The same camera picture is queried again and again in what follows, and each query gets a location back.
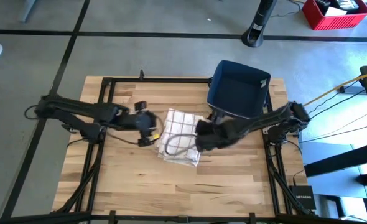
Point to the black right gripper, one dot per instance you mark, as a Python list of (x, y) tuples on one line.
[(221, 132)]

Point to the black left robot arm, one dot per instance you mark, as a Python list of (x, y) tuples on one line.
[(77, 112)]

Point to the black stand base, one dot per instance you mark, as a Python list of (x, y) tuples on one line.
[(258, 28)]

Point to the navy fabric basket white band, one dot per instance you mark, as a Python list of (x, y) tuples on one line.
[(239, 87)]

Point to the grey table leg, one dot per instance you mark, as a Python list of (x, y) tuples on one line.
[(28, 11)]

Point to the black Netgear network switch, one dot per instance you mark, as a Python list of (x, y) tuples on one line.
[(302, 197)]

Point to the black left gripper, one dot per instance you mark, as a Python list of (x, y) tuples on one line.
[(141, 123)]

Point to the black metal cart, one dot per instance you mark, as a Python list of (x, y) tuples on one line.
[(342, 160)]

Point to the red-checked white towel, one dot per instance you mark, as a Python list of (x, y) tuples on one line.
[(180, 130)]

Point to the black metal table frame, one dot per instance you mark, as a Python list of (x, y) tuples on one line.
[(171, 80)]

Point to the red plastic crate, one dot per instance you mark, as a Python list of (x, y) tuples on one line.
[(336, 21)]

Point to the white box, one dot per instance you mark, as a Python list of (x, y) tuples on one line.
[(334, 12)]

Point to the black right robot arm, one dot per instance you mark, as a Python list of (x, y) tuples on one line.
[(276, 119)]

